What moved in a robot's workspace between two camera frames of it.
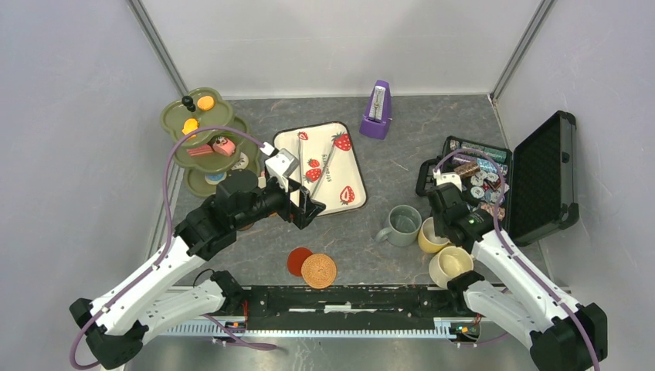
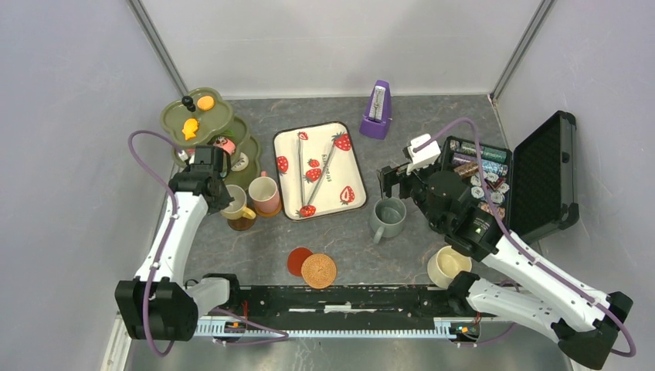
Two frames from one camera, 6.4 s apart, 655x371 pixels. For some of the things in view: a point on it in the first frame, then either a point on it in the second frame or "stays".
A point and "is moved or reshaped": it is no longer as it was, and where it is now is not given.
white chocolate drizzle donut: x=242 y=162 stays
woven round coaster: x=318 y=271 stays
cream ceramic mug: x=449 y=263 stays
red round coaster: x=295 y=259 stays
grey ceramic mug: x=405 y=222 to x=387 y=218
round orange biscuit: x=205 y=103 stays
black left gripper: x=307 y=209 to x=223 y=202
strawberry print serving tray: x=327 y=165 stays
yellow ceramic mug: x=429 y=242 is moved or reshaped
